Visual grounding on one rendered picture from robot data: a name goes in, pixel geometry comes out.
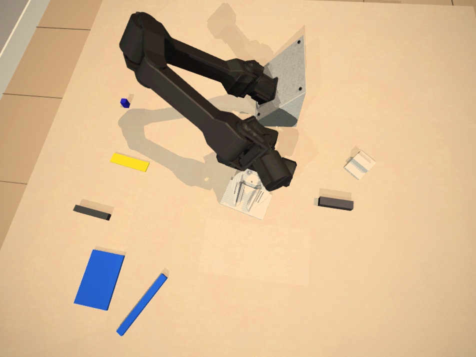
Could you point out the blue rectangular plate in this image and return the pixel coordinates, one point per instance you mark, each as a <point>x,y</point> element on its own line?
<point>99,280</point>

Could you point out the blue flat bar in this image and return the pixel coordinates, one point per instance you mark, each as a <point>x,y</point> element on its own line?
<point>141,305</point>

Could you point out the yellow flat bar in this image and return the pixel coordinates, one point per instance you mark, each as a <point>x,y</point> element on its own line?
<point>130,162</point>

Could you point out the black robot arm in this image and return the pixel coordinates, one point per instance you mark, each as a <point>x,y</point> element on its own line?
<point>147,49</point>

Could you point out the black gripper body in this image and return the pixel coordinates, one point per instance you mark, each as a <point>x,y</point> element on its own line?
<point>291,165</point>

